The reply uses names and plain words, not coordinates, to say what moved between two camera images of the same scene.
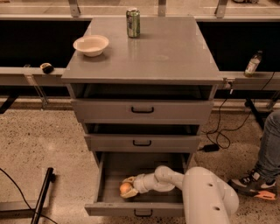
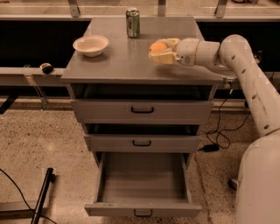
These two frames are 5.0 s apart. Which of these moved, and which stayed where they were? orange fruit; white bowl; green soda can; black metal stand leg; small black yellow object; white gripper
Moved: orange fruit; white gripper
Stayed: small black yellow object; white bowl; green soda can; black metal stand leg
